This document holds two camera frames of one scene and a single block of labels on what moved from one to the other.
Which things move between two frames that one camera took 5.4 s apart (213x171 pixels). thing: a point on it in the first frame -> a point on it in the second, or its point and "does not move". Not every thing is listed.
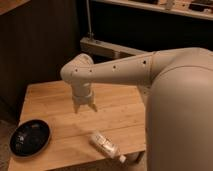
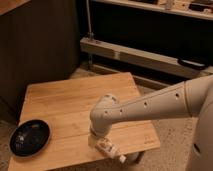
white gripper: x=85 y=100 -> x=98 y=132
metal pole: x=90 y=34 does not move
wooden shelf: x=202 y=9 does not move
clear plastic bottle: x=106 y=145 does not move
